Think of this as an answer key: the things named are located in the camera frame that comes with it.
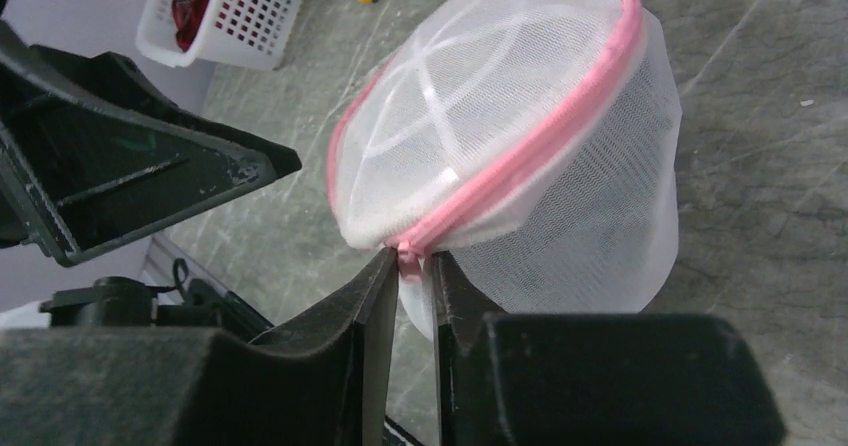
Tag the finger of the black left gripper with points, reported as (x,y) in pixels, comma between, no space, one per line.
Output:
(94,157)

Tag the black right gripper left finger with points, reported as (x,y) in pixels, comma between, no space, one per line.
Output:
(115,367)

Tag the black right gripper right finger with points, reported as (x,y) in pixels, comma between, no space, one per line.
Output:
(592,379)

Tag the red bra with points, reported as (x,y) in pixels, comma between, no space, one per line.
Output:
(187,16)

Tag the white mesh bag red zipper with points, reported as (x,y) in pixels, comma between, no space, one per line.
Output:
(534,140)

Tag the white plastic basket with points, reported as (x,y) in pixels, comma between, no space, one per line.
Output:
(245,33)

